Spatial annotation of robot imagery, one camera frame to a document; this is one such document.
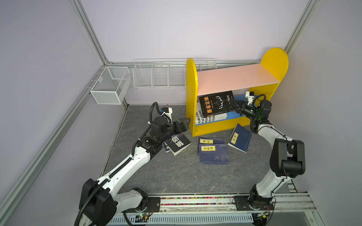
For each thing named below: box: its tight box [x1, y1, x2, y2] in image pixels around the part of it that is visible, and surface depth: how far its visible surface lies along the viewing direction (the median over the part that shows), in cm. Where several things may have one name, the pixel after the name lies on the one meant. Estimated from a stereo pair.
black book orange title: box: [198, 90, 237, 118], surface depth 86 cm
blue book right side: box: [227, 123, 253, 154], surface depth 99 cm
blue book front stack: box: [198, 143, 230, 165], surface depth 93 cm
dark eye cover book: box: [165, 133, 192, 154], surface depth 97 cm
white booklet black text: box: [198, 94, 237, 117], surface depth 86 cm
